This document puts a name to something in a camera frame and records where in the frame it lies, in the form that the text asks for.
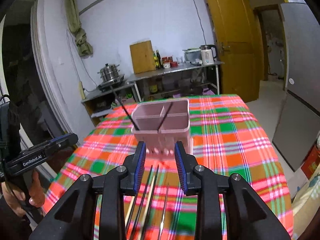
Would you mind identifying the light wooden chopstick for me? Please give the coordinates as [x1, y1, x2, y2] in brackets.
[125, 176, 155, 239]

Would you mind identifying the black chopstick silver end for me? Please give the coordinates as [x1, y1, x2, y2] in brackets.
[157, 102, 174, 133]

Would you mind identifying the steel kitchen shelf table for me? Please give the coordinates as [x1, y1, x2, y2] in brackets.
[126, 61, 223, 102]

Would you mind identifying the person's left hand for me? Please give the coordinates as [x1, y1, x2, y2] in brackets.
[1, 170, 45, 217]

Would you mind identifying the plaid tablecloth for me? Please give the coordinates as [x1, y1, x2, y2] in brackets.
[43, 95, 293, 239]

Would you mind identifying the beige power strip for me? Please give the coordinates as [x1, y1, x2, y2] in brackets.
[78, 81, 86, 100]

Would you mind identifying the low steel side shelf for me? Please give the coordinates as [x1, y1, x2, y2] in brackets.
[81, 82, 141, 126]

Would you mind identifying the silver refrigerator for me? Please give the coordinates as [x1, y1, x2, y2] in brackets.
[272, 3, 319, 171]

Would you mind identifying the black induction cooker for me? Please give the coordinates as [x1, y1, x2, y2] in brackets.
[98, 74, 124, 92]

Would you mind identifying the pink plastic utensil holder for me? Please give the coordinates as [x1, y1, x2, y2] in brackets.
[131, 98, 194, 161]

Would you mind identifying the stainless steel steamer pot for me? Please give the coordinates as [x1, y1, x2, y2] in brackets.
[98, 63, 120, 82]

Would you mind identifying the green hanging curtain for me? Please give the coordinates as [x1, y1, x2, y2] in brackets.
[65, 0, 93, 57]

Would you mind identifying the wooden cutting board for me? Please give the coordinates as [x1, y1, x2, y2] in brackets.
[130, 40, 156, 74]

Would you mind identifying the yellow wooden door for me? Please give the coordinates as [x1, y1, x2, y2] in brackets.
[207, 0, 260, 102]

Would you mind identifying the white electric kettle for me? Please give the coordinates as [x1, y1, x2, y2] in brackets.
[200, 44, 217, 65]

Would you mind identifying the grey rice cooker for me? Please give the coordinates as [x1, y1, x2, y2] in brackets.
[183, 48, 201, 63]

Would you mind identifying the dark oil bottle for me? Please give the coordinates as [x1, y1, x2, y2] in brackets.
[156, 50, 163, 69]

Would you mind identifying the red lidded jar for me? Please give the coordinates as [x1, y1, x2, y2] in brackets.
[162, 56, 172, 69]

